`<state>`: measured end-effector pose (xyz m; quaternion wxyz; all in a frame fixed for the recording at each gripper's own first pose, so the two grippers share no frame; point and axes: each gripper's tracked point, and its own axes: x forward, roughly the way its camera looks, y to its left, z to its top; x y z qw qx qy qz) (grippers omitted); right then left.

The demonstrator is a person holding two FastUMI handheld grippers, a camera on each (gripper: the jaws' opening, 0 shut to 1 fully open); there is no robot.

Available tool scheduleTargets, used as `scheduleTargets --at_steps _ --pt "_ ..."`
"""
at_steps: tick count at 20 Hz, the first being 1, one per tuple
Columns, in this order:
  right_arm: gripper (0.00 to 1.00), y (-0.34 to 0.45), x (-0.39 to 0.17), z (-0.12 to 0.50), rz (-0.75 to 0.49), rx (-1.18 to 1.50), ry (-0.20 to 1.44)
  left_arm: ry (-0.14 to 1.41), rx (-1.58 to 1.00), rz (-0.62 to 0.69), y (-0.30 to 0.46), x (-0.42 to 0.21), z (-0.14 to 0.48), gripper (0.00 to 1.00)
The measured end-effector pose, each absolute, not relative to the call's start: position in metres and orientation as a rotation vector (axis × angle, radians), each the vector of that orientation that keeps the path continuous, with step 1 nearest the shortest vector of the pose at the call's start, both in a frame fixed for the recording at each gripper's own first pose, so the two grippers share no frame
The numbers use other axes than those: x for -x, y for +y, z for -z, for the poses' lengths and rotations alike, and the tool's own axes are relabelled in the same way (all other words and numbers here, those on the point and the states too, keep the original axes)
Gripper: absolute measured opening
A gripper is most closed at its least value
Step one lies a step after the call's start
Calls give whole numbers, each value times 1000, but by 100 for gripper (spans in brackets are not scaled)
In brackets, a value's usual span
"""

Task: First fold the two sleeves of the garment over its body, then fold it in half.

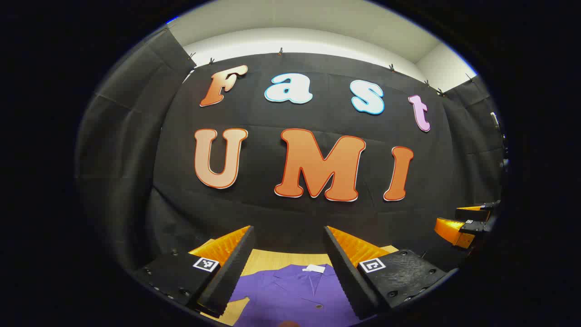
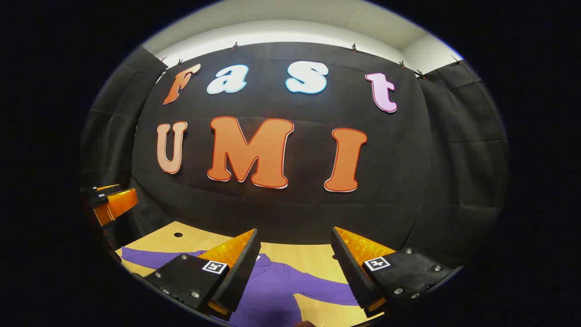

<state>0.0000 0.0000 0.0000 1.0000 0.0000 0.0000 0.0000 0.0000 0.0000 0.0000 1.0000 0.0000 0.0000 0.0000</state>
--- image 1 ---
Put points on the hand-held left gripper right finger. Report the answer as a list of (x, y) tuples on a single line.
[(347, 277)]

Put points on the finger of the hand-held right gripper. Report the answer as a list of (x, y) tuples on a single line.
[(449, 231), (472, 214)]

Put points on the purple knit garment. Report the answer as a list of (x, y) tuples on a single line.
[(281, 295)]

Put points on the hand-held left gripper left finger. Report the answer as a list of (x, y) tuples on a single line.
[(231, 277)]

